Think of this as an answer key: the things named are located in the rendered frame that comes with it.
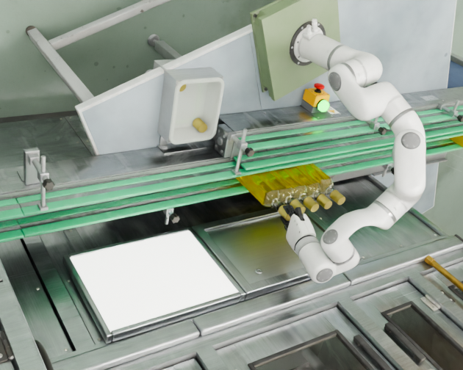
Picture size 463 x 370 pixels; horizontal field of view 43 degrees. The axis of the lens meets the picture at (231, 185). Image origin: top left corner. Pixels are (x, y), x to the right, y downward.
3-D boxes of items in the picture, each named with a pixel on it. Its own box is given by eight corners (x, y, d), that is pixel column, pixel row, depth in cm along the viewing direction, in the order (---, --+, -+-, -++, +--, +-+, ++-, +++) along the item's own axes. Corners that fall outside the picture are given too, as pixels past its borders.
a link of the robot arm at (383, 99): (403, 122, 183) (364, 139, 176) (358, 66, 191) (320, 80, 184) (418, 103, 175) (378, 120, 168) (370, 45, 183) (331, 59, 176)
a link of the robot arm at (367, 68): (350, 67, 196) (386, 85, 185) (320, 78, 191) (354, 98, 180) (353, 40, 191) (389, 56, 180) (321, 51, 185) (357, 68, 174)
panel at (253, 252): (62, 262, 175) (106, 344, 152) (62, 254, 173) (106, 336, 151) (299, 207, 222) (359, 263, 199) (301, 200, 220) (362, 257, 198)
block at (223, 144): (212, 148, 205) (222, 158, 200) (216, 124, 200) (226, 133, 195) (220, 147, 207) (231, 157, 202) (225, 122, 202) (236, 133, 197)
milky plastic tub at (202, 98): (157, 133, 196) (169, 145, 191) (164, 70, 184) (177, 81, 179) (202, 127, 205) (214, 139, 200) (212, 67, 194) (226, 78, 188)
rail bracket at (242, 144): (221, 163, 201) (241, 183, 193) (230, 119, 192) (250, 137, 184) (228, 161, 203) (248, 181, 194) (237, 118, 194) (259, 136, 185)
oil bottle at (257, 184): (233, 176, 208) (267, 211, 194) (235, 163, 205) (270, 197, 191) (246, 174, 211) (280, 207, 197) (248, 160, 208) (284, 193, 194)
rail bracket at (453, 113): (434, 108, 252) (458, 122, 243) (440, 92, 248) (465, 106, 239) (440, 107, 254) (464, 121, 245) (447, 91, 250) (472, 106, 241)
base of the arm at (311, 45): (291, 25, 193) (322, 40, 183) (320, 11, 198) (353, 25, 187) (294, 67, 203) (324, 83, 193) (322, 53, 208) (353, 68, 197)
